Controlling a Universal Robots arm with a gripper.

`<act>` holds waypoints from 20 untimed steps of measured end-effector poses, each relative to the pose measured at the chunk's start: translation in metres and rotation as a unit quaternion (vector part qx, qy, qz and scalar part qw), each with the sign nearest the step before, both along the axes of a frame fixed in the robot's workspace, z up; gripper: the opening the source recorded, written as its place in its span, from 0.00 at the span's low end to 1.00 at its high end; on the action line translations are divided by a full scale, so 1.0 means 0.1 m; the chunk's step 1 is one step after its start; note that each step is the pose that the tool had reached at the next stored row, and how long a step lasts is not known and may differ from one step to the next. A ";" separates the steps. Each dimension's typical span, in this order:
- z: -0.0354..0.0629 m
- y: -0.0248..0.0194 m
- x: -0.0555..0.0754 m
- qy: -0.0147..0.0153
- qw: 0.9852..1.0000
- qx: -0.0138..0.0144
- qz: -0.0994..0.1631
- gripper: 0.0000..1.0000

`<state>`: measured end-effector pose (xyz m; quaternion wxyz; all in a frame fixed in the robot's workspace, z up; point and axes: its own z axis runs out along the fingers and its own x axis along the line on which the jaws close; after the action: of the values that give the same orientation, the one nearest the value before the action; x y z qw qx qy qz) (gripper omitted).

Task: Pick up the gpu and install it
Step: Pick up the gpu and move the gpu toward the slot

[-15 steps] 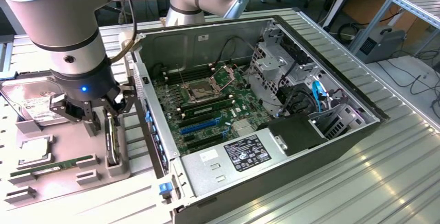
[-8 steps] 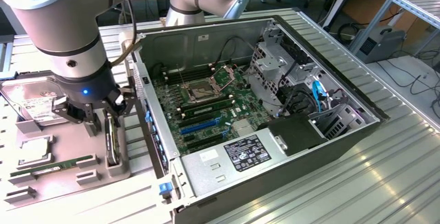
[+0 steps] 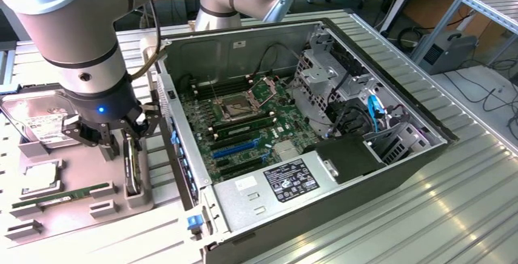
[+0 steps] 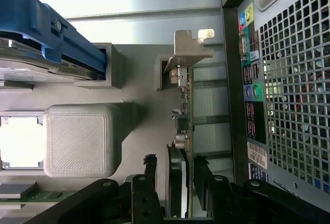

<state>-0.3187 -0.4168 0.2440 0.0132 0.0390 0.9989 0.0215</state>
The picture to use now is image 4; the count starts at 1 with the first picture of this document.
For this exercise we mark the open black PC case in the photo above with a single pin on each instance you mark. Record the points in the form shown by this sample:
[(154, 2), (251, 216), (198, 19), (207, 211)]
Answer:
[(229, 79)]

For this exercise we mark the green RAM stick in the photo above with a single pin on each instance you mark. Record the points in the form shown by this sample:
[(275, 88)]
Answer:
[(46, 197)]

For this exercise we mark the blue disk caddy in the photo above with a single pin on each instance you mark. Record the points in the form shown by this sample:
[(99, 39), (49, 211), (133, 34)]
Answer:
[(25, 10)]

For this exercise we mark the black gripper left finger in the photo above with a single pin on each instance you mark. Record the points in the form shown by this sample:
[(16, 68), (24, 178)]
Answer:
[(144, 203)]

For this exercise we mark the silver CPU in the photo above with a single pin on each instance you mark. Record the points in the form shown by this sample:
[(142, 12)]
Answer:
[(18, 141)]

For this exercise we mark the silver hard disk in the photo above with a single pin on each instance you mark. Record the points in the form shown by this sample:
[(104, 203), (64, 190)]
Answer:
[(25, 64)]

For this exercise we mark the grey plastic parts rack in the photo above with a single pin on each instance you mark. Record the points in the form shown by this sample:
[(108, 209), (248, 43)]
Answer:
[(77, 141)]

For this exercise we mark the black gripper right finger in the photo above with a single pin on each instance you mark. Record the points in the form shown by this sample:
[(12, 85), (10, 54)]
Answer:
[(221, 203)]

